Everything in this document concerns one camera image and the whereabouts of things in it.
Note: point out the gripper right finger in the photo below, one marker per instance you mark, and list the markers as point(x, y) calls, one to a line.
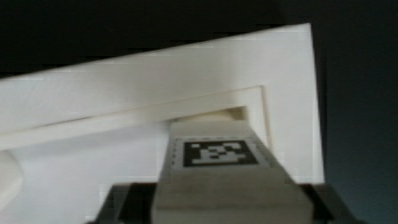
point(331, 211)

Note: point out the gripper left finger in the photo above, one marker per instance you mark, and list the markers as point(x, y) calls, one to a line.
point(126, 205)

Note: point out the white square tabletop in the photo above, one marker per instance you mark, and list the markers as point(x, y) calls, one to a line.
point(75, 166)

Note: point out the white leg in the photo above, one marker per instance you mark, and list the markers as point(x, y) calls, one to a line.
point(224, 185)

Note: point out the white U-shaped fence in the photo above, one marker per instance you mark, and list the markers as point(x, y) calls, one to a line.
point(247, 71)

